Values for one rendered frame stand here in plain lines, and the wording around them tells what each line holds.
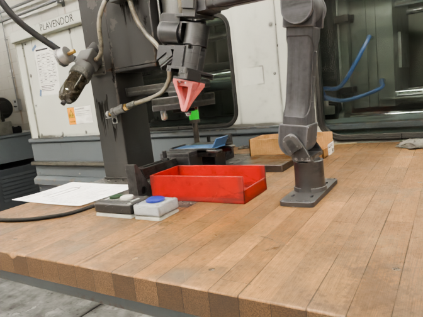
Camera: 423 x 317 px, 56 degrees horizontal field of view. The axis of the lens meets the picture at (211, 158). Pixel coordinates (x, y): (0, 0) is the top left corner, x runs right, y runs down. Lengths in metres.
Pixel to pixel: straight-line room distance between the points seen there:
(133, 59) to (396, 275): 0.92
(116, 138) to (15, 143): 3.01
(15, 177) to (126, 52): 3.15
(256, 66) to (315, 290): 1.36
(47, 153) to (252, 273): 2.43
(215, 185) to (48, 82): 2.05
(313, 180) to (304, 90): 0.18
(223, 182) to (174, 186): 0.13
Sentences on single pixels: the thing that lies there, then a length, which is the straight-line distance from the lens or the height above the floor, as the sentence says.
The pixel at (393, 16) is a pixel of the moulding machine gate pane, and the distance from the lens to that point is 1.55.
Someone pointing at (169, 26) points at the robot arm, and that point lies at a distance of 0.99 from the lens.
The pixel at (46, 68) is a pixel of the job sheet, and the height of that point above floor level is 1.41.
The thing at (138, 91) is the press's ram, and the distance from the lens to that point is 1.23.
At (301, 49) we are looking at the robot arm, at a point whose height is 1.20.
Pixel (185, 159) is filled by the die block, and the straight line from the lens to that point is 1.09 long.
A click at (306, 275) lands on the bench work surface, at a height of 0.90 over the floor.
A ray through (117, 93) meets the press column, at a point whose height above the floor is 1.17.
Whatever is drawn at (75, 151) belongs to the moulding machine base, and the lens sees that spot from 2.61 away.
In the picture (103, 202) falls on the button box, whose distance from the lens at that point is 0.89.
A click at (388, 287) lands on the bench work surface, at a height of 0.90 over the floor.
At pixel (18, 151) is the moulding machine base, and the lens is 4.26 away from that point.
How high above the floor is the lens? 1.13
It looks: 9 degrees down
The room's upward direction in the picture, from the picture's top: 6 degrees counter-clockwise
